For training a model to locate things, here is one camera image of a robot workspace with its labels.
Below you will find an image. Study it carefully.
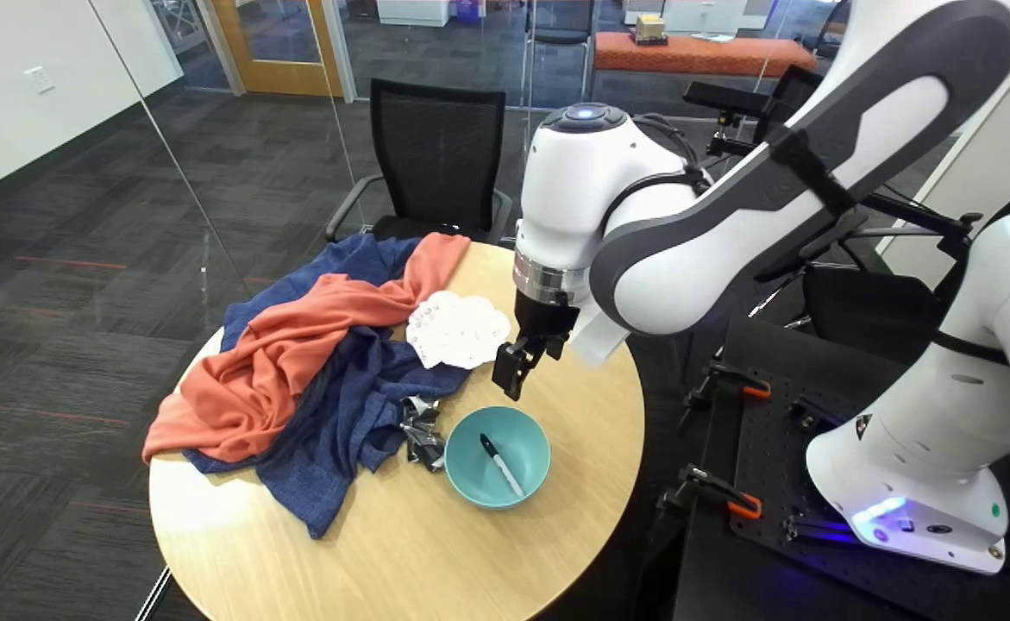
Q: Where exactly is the blue bowl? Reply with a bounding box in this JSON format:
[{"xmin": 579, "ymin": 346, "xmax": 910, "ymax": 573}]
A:
[{"xmin": 443, "ymin": 406, "xmax": 552, "ymax": 511}]

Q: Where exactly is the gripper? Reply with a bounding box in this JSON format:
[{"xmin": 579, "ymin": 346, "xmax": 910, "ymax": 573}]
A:
[{"xmin": 492, "ymin": 290, "xmax": 581, "ymax": 403}]

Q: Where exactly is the orange bench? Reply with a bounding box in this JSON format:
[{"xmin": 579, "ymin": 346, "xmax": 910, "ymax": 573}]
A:
[{"xmin": 592, "ymin": 31, "xmax": 818, "ymax": 97}]

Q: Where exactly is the black mesh office chair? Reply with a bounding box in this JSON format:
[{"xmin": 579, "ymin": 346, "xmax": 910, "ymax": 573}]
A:
[{"xmin": 324, "ymin": 78, "xmax": 515, "ymax": 248}]

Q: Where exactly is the white patterned paper doily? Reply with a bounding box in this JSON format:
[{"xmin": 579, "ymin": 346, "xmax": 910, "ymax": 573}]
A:
[{"xmin": 405, "ymin": 291, "xmax": 512, "ymax": 371}]

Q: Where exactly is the orange and black clamp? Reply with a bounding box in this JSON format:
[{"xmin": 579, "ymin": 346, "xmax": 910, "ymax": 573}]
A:
[
  {"xmin": 684, "ymin": 357, "xmax": 772, "ymax": 408},
  {"xmin": 658, "ymin": 463, "xmax": 764, "ymax": 522}
]

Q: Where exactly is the wooden door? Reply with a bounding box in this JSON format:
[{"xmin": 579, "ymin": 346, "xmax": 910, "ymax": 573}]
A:
[{"xmin": 209, "ymin": 0, "xmax": 344, "ymax": 98}]

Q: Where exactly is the crumpled silver foil wrapper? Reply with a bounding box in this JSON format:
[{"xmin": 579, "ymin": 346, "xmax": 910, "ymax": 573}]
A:
[{"xmin": 398, "ymin": 395, "xmax": 448, "ymax": 474}]

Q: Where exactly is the black and white marker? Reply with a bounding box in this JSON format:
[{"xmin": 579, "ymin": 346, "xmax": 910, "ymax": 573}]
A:
[{"xmin": 479, "ymin": 433, "xmax": 526, "ymax": 499}]

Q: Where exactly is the black metal frame chair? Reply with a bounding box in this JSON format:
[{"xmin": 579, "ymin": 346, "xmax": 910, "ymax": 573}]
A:
[{"xmin": 520, "ymin": 0, "xmax": 597, "ymax": 103}]

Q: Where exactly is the blue cloth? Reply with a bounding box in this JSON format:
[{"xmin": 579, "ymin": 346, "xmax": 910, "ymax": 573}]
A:
[{"xmin": 183, "ymin": 233, "xmax": 472, "ymax": 541}]

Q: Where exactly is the orange cloth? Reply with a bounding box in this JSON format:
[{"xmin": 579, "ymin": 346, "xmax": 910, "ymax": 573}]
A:
[{"xmin": 142, "ymin": 232, "xmax": 473, "ymax": 466}]

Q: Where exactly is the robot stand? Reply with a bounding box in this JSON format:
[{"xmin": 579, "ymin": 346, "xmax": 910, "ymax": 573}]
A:
[{"xmin": 670, "ymin": 319, "xmax": 1010, "ymax": 621}]

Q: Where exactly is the small box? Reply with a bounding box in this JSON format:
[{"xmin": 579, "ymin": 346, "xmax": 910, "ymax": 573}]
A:
[{"xmin": 630, "ymin": 13, "xmax": 669, "ymax": 47}]

